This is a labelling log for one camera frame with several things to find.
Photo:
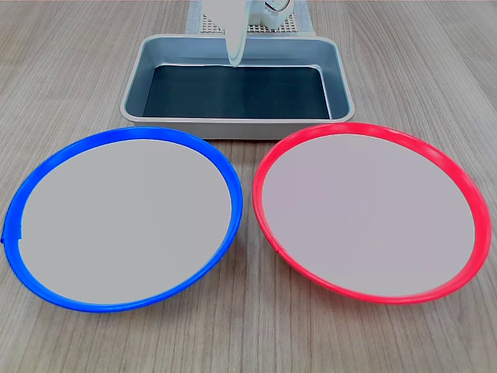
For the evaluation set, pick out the white plate red rim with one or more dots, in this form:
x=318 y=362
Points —
x=369 y=213

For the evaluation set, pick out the black tray mat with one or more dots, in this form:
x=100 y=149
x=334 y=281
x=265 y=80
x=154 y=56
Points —
x=237 y=93

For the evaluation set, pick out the steel rectangular tray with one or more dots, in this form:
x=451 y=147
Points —
x=341 y=89

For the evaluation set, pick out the white plate blue rim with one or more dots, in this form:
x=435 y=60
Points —
x=124 y=221

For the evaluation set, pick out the pale perforated base plate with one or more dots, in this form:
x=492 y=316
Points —
x=289 y=26

